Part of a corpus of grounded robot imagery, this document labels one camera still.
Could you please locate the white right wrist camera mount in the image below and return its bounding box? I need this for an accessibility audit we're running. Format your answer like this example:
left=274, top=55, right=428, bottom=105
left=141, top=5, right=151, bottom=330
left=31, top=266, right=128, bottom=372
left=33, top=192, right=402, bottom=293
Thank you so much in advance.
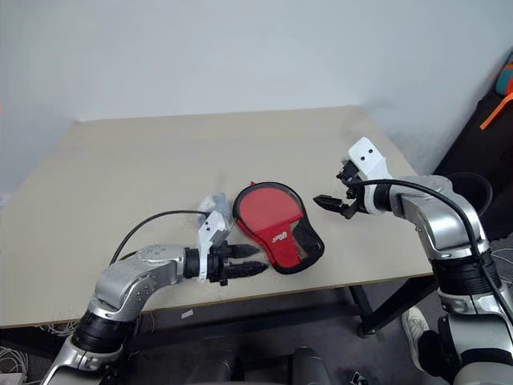
left=347, top=136, right=389, bottom=214

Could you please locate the orange strap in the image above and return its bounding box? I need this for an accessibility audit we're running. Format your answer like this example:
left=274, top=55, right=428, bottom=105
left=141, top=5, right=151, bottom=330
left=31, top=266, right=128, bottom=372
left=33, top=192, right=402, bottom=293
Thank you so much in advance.
left=479, top=92, right=513, bottom=130

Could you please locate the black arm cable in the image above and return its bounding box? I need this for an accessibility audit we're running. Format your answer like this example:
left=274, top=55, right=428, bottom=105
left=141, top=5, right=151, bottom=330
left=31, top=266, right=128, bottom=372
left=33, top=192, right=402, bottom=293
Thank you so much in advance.
left=352, top=172, right=508, bottom=310
left=108, top=209, right=208, bottom=266

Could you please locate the dark rounded shape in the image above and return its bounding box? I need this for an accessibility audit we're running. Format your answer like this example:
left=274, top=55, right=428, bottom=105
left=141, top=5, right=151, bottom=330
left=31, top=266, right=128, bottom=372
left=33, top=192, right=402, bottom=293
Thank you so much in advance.
left=290, top=346, right=333, bottom=385
left=188, top=348, right=246, bottom=385

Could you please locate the white shoe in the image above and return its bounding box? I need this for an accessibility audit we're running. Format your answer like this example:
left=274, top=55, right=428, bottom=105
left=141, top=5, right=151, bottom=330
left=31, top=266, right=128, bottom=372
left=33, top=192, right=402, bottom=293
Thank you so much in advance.
left=402, top=306, right=432, bottom=372

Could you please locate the teal orange soft item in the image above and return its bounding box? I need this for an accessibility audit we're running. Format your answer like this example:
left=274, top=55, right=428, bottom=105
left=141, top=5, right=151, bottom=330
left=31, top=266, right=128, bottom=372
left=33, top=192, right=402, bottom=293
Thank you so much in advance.
left=495, top=59, right=513, bottom=97

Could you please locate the black metal table frame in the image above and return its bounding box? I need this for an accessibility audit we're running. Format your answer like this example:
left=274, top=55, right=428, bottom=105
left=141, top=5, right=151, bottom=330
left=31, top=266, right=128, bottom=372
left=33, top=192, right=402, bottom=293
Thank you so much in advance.
left=131, top=276, right=440, bottom=362

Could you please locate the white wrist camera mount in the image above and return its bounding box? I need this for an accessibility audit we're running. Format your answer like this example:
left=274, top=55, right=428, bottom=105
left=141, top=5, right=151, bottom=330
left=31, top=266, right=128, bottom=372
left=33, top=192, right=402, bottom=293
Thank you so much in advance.
left=196, top=210, right=232, bottom=282
left=347, top=136, right=389, bottom=214

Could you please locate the black sock ankle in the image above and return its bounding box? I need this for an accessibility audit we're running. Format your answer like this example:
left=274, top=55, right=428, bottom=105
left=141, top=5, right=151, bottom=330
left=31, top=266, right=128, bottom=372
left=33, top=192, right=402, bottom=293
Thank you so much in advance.
left=416, top=329, right=462, bottom=378

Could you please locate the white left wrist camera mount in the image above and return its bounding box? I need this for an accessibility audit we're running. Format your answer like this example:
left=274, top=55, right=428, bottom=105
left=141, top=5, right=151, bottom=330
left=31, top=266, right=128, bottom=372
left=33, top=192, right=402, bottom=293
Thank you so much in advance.
left=196, top=210, right=232, bottom=282

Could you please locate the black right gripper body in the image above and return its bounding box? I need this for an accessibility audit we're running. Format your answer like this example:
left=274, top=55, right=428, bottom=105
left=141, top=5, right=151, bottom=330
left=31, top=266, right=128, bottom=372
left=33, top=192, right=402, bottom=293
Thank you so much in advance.
left=340, top=178, right=368, bottom=221

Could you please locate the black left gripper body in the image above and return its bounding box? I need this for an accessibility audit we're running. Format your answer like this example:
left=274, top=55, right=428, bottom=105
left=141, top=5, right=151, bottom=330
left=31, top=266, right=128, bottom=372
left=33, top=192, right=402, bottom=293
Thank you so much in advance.
left=206, top=242, right=241, bottom=288

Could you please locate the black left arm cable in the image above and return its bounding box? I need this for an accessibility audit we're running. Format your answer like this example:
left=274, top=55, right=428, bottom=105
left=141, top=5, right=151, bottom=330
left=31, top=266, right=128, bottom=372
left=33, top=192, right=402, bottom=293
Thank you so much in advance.
left=108, top=209, right=208, bottom=266

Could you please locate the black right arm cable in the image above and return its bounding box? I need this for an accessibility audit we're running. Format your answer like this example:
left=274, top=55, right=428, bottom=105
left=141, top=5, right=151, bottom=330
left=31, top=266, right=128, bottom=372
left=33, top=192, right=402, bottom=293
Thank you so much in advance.
left=352, top=172, right=508, bottom=310

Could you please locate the translucent grey plastic piece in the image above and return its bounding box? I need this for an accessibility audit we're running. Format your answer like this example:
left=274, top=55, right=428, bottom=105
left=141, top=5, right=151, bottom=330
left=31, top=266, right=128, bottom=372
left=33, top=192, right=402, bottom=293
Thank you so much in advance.
left=199, top=192, right=232, bottom=220

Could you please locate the red table tennis paddle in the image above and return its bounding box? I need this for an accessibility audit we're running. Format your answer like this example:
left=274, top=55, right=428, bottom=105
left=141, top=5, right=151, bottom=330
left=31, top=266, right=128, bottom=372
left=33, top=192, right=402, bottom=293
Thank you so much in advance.
left=235, top=184, right=313, bottom=257

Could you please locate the red black paddle case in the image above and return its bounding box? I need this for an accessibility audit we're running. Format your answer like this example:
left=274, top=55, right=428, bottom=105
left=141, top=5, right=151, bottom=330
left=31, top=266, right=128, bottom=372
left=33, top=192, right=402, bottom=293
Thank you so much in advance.
left=231, top=180, right=325, bottom=276

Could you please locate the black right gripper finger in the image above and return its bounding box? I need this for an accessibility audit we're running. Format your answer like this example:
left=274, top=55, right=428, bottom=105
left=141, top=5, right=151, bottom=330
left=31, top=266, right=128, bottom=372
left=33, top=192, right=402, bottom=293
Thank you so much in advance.
left=313, top=193, right=349, bottom=215
left=335, top=159, right=357, bottom=186

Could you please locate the black upholstered furniture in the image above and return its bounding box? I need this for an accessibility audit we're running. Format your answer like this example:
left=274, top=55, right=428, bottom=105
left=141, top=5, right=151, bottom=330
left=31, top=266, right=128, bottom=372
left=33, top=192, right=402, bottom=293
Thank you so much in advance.
left=432, top=86, right=513, bottom=241

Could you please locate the tangle of thin white wires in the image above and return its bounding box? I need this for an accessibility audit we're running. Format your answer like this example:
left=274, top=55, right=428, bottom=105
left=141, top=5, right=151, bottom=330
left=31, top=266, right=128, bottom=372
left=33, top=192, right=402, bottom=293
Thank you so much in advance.
left=487, top=244, right=513, bottom=290
left=0, top=320, right=77, bottom=385

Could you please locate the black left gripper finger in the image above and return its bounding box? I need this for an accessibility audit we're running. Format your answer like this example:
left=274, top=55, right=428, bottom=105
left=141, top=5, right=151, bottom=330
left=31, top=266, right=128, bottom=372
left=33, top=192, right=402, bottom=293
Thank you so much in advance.
left=232, top=243, right=261, bottom=260
left=230, top=260, right=269, bottom=280

